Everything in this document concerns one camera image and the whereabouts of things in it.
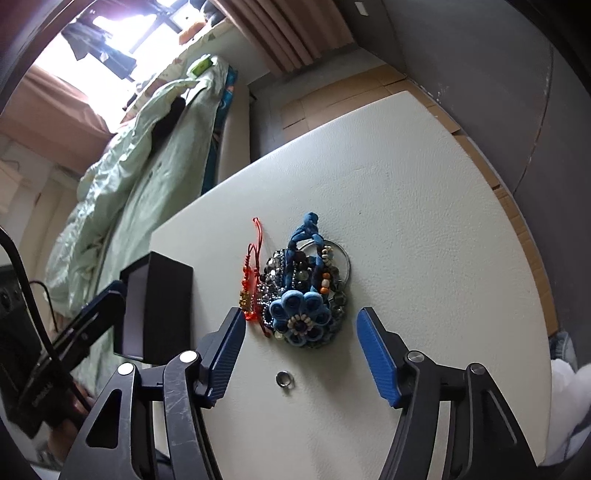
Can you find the light green duvet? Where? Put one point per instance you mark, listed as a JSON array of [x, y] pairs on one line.
[[134, 184]]

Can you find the white pillow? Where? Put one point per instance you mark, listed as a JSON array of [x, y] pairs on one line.
[[569, 425]]

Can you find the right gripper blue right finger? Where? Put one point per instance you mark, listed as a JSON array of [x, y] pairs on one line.
[[485, 440]]

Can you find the white wall switch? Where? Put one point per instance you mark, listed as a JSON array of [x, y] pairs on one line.
[[361, 8]]

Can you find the pink curtain left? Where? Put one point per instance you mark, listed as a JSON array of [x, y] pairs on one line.
[[53, 119]]

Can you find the green small object on bed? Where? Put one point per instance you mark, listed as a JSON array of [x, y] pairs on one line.
[[200, 65]]

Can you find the hanging dark clothes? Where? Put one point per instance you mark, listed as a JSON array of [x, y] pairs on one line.
[[87, 39]]

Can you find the black jewelry box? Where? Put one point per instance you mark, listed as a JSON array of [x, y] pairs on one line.
[[156, 323]]

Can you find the flattened cardboard sheets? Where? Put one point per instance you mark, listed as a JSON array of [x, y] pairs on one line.
[[345, 96]]

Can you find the pink curtain right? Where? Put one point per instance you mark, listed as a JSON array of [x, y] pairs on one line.
[[290, 35]]

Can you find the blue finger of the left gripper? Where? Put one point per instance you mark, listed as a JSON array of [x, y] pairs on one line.
[[107, 308]]

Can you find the pink curtain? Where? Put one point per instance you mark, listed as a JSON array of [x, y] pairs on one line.
[[53, 119], [290, 35]]

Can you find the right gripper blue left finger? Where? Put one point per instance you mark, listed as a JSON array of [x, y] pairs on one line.
[[116, 440]]

